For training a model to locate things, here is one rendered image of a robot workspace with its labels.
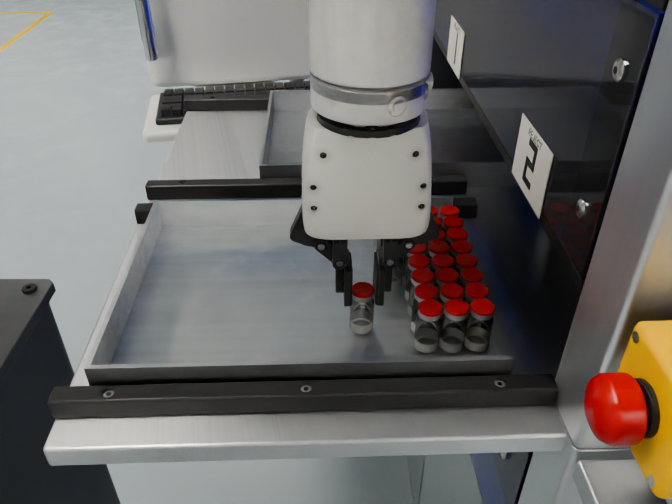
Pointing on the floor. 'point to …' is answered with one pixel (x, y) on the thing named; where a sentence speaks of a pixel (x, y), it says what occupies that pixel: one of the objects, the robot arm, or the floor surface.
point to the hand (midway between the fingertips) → (363, 278)
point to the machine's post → (617, 281)
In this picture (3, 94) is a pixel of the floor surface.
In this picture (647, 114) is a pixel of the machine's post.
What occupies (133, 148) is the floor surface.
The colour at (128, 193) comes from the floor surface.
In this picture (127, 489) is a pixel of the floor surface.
